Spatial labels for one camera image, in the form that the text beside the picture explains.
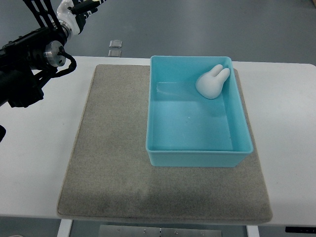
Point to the floor socket plate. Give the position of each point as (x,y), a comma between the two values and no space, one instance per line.
(115,43)
(114,53)

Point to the left white table leg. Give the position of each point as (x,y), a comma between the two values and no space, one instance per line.
(64,228)

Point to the blue plastic box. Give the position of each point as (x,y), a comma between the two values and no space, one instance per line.
(184,129)

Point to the black table control panel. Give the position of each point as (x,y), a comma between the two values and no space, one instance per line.
(301,230)

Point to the metal plate under table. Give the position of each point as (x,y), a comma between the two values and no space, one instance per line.
(133,231)

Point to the grey felt mat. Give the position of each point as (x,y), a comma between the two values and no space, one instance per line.
(109,175)

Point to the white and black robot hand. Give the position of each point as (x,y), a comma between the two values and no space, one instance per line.
(72,14)

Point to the lower floor socket plate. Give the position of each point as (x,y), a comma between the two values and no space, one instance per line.
(114,53)

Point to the white table leg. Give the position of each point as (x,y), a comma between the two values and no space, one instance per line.
(64,228)
(252,231)

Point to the upper floor socket plate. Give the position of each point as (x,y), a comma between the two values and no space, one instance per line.
(115,43)

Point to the white tooth-shaped plush toy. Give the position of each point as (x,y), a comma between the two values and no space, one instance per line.
(210,84)

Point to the right white table leg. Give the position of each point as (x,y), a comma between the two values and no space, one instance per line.
(252,231)

